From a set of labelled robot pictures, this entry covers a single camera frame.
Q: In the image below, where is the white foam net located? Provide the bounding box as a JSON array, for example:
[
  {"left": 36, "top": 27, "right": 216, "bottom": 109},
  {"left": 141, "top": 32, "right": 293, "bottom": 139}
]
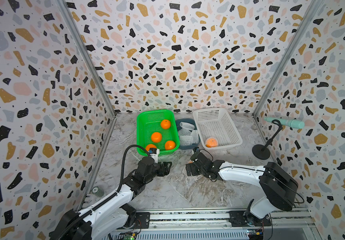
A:
[
  {"left": 180, "top": 122, "right": 195, "bottom": 131},
  {"left": 178, "top": 128, "right": 191, "bottom": 137},
  {"left": 191, "top": 130, "right": 200, "bottom": 145}
]

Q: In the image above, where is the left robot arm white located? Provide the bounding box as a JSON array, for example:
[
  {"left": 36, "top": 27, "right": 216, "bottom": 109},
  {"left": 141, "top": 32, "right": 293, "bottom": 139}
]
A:
[{"left": 49, "top": 157, "right": 172, "bottom": 240}]

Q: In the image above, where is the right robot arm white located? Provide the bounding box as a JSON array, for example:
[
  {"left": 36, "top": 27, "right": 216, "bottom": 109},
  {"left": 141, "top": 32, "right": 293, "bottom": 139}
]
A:
[{"left": 186, "top": 148, "right": 298, "bottom": 227}]

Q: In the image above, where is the white plastic mesh basket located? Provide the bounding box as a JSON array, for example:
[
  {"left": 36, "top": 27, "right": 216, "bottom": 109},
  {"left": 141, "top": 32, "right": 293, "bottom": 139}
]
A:
[{"left": 193, "top": 108, "right": 243, "bottom": 150}]

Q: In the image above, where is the dark teal plastic bin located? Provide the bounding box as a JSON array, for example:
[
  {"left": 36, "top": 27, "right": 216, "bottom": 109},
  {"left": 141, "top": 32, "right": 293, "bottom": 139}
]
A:
[{"left": 176, "top": 118, "right": 200, "bottom": 150}]

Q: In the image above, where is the green patterned tape roll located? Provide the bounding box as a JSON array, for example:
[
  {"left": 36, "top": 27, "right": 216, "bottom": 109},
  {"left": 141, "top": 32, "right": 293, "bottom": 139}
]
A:
[{"left": 91, "top": 186, "right": 104, "bottom": 198}]

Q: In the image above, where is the black microphone stand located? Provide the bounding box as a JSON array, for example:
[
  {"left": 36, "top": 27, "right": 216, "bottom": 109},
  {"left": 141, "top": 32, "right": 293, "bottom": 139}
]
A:
[{"left": 252, "top": 119, "right": 283, "bottom": 160}]

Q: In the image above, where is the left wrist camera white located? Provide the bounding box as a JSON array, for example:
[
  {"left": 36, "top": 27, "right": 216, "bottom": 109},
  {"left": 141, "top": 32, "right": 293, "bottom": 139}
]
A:
[{"left": 148, "top": 148, "right": 159, "bottom": 163}]

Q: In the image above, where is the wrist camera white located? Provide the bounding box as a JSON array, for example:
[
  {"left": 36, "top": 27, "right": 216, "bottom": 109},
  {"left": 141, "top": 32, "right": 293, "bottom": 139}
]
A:
[
  {"left": 148, "top": 148, "right": 159, "bottom": 163},
  {"left": 193, "top": 147, "right": 200, "bottom": 154}
]

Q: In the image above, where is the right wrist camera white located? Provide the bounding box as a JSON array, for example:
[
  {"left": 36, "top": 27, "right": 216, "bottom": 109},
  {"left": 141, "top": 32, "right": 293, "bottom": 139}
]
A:
[{"left": 193, "top": 147, "right": 200, "bottom": 154}]

